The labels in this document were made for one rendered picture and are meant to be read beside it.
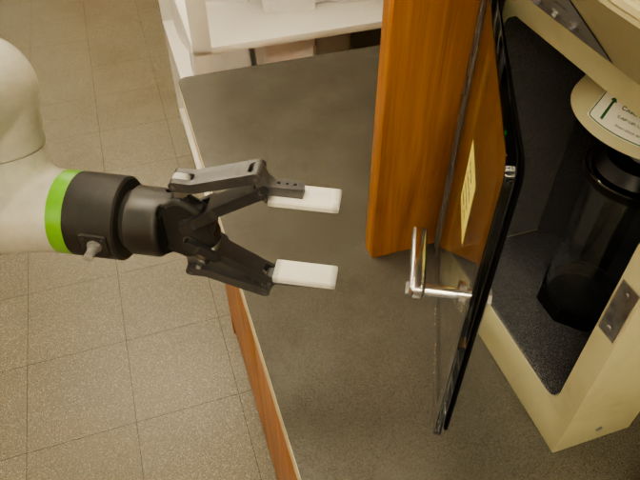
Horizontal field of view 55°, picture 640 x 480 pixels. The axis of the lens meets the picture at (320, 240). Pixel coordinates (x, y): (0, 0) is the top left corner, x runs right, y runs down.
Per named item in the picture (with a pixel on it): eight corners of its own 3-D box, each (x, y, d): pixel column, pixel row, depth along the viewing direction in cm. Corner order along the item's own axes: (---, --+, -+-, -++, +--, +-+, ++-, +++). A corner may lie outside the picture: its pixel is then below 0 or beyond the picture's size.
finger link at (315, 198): (273, 187, 62) (272, 181, 62) (342, 194, 61) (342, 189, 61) (267, 207, 60) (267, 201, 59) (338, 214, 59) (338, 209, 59)
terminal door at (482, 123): (441, 250, 92) (495, -17, 63) (438, 442, 70) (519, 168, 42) (435, 250, 92) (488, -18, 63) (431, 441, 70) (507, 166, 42)
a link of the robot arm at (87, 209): (91, 149, 67) (110, 210, 74) (43, 221, 59) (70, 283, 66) (145, 154, 67) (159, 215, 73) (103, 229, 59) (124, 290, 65)
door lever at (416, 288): (458, 243, 65) (463, 225, 63) (460, 312, 59) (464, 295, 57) (408, 237, 66) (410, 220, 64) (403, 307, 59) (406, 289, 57)
